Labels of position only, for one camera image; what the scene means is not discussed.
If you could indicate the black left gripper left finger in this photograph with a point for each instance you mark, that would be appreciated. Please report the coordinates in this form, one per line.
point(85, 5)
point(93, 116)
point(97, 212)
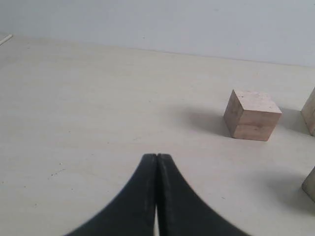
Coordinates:
point(132, 211)

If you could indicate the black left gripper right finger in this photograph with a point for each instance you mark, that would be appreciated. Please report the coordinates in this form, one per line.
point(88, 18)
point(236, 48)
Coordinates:
point(180, 211)

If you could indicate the second largest wooden cube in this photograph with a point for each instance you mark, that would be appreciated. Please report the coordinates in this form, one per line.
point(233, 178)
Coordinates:
point(251, 115)

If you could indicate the third largest wooden cube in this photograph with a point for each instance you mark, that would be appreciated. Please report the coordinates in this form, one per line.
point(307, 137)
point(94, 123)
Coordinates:
point(308, 185)

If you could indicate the thin white stick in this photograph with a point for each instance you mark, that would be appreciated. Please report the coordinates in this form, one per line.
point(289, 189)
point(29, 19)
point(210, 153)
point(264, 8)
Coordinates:
point(5, 38)

